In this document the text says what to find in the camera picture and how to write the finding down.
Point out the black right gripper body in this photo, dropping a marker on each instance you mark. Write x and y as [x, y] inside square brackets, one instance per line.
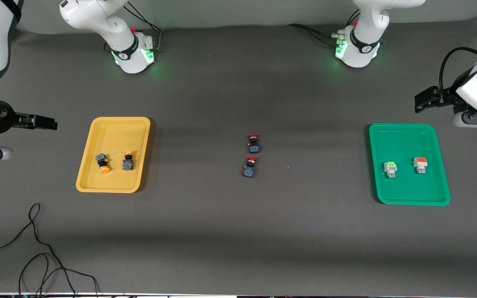
[5, 119]

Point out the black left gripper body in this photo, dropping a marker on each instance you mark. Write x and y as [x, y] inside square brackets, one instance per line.
[446, 97]

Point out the orange square push button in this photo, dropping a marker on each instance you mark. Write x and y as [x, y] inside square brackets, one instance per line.
[420, 165]

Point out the yellow mushroom push button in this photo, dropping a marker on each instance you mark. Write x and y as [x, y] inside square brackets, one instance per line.
[128, 164]
[101, 158]

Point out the green square push button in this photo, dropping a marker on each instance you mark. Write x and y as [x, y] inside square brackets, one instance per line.
[390, 169]

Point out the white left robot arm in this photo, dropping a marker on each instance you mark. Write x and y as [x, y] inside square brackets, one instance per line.
[364, 25]

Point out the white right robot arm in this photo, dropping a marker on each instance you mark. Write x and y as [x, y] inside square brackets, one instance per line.
[97, 16]

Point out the green plastic tray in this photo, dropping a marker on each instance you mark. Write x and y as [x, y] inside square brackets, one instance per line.
[408, 140]

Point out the yellow plastic tray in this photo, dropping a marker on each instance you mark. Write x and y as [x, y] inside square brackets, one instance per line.
[114, 136]

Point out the red mushroom push button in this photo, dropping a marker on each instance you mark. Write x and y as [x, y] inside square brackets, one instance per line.
[249, 171]
[254, 147]

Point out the dark grey table mat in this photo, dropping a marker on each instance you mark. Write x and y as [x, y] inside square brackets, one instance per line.
[238, 248]

